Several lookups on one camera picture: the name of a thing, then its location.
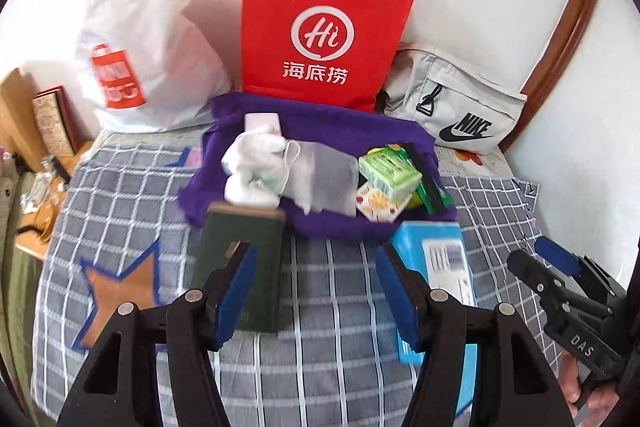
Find grey sling bag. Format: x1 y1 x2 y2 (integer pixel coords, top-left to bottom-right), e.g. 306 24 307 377
382 47 528 154

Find wooden headboard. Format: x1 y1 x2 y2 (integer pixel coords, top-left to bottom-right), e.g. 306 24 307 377
0 67 41 172

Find small white box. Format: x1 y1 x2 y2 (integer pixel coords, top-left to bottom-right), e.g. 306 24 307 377
244 113 281 140

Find hardcover book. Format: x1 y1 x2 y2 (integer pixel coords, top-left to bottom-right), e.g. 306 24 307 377
32 86 81 158

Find small fruit print packet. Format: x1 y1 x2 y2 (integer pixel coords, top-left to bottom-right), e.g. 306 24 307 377
354 182 413 224

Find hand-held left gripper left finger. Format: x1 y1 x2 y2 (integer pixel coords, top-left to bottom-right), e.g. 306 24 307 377
57 241 258 427

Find blue tissue pack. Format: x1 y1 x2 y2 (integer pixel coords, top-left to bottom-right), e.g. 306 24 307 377
389 221 480 413

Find wooden nightstand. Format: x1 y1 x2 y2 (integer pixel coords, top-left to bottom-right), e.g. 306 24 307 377
15 142 96 258

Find wooden door frame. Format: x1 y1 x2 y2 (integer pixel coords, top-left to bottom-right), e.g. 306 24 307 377
497 0 606 152

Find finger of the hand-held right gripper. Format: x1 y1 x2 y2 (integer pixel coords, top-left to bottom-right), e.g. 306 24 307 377
534 237 626 308
507 249 611 323

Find dark tea tin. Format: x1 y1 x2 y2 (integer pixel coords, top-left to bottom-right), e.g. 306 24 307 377
192 201 287 334

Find grey checked blanket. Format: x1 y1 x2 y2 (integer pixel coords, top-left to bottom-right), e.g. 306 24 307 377
30 134 571 427

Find person's right hand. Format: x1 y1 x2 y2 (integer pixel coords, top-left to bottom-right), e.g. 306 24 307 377
556 351 622 416

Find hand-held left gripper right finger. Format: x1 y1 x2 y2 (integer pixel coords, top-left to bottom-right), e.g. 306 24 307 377
375 243 576 427

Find purple fabric storage box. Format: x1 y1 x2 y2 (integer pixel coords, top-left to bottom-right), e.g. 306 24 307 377
177 92 458 243

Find green tissue pack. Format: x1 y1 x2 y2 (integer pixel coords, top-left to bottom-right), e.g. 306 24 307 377
359 146 423 200

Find green bed sheet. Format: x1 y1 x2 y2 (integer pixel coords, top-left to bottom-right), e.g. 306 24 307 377
0 172 46 408

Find white cloth bundle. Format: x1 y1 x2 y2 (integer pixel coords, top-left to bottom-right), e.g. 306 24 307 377
220 132 301 208

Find white plastic shopping bag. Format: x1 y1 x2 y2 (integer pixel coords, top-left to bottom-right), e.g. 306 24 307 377
75 0 233 132

